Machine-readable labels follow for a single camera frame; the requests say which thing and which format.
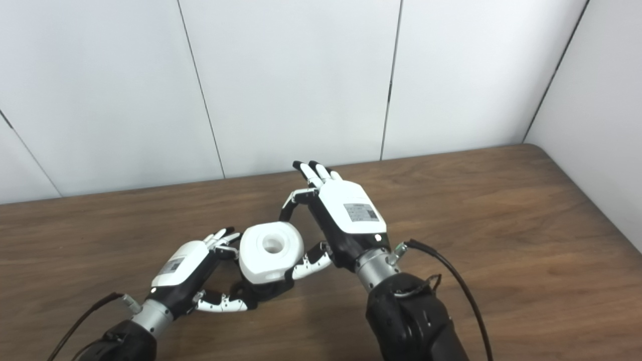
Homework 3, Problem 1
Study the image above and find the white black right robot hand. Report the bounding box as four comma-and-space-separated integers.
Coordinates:
278, 160, 392, 282

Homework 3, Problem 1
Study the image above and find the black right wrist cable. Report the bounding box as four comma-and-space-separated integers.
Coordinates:
393, 239, 495, 361

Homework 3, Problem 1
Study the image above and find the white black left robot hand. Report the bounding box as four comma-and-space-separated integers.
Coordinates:
150, 227, 252, 318

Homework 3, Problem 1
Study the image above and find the round white plastic piece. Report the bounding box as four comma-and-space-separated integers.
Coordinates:
238, 221, 305, 286

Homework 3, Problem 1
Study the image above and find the black plastic holder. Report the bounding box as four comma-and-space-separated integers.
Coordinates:
229, 273, 297, 304

